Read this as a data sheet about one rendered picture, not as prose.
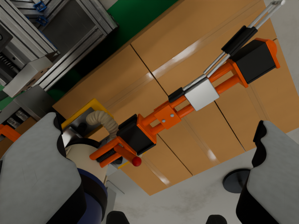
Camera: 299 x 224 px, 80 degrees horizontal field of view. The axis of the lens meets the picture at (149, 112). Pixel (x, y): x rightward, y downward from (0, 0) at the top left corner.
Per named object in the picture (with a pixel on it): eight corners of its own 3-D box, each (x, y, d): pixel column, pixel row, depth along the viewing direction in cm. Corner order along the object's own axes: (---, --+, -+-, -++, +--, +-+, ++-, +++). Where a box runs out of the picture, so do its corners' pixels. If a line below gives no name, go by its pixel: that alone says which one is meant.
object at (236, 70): (237, 82, 48) (245, 88, 43) (224, 59, 45) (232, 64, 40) (268, 62, 45) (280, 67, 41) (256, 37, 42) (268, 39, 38)
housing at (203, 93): (193, 105, 51) (196, 113, 47) (180, 87, 49) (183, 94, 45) (215, 91, 49) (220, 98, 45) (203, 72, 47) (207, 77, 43)
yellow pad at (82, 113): (55, 159, 75) (49, 168, 71) (35, 145, 72) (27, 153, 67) (114, 117, 65) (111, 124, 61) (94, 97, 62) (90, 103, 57)
